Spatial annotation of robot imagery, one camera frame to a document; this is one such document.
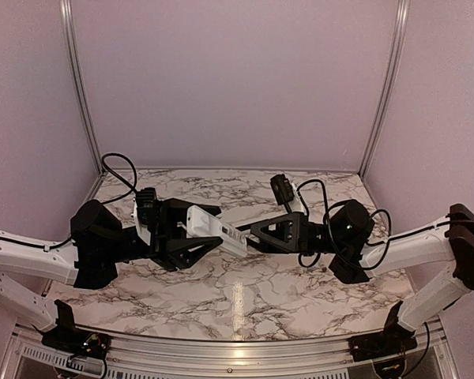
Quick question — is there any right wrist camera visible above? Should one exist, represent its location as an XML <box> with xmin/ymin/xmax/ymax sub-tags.
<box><xmin>270</xmin><ymin>174</ymin><xmax>308</xmax><ymax>216</ymax></box>

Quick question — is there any front aluminium rail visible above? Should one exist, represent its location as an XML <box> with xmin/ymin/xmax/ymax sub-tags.
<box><xmin>7</xmin><ymin>321</ymin><xmax>459</xmax><ymax>379</ymax></box>

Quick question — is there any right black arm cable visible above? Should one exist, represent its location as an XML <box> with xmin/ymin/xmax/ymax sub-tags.
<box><xmin>294</xmin><ymin>179</ymin><xmax>392</xmax><ymax>269</ymax></box>

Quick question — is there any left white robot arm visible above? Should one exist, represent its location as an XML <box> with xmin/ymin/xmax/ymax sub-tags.
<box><xmin>0</xmin><ymin>197</ymin><xmax>223</xmax><ymax>351</ymax></box>

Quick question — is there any white remote control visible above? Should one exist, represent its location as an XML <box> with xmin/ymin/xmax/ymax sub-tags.
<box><xmin>186</xmin><ymin>205</ymin><xmax>248</xmax><ymax>257</ymax></box>

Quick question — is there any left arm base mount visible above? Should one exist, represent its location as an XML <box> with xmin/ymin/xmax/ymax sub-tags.
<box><xmin>40</xmin><ymin>300</ymin><xmax>111</xmax><ymax>360</ymax></box>

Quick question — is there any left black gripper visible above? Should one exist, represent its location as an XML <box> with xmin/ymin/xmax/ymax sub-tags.
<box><xmin>103</xmin><ymin>197</ymin><xmax>223</xmax><ymax>272</ymax></box>

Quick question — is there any right aluminium frame post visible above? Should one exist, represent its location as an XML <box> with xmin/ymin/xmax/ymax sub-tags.
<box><xmin>358</xmin><ymin>0</ymin><xmax>411</xmax><ymax>182</ymax></box>

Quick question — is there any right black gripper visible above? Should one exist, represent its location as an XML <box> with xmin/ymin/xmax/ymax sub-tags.
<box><xmin>234</xmin><ymin>211</ymin><xmax>345</xmax><ymax>254</ymax></box>

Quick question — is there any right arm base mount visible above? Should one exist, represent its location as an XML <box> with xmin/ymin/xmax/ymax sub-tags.
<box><xmin>348</xmin><ymin>301</ymin><xmax>418</xmax><ymax>362</ymax></box>

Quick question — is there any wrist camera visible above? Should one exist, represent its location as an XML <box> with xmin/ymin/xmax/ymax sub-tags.
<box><xmin>133</xmin><ymin>187</ymin><xmax>159</xmax><ymax>245</ymax></box>
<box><xmin>270</xmin><ymin>174</ymin><xmax>308</xmax><ymax>216</ymax></box>

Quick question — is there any aluminium frame post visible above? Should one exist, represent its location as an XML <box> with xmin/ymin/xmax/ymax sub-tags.
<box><xmin>59</xmin><ymin>0</ymin><xmax>103</xmax><ymax>176</ymax></box>
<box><xmin>358</xmin><ymin>0</ymin><xmax>411</xmax><ymax>182</ymax></box>

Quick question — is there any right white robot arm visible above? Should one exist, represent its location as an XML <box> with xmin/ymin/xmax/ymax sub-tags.
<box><xmin>249</xmin><ymin>200</ymin><xmax>474</xmax><ymax>354</ymax></box>

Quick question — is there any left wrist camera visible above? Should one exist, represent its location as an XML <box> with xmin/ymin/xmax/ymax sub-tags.
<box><xmin>133</xmin><ymin>187</ymin><xmax>159</xmax><ymax>245</ymax></box>

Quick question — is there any left aluminium frame post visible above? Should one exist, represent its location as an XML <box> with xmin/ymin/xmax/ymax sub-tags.
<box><xmin>59</xmin><ymin>0</ymin><xmax>103</xmax><ymax>176</ymax></box>

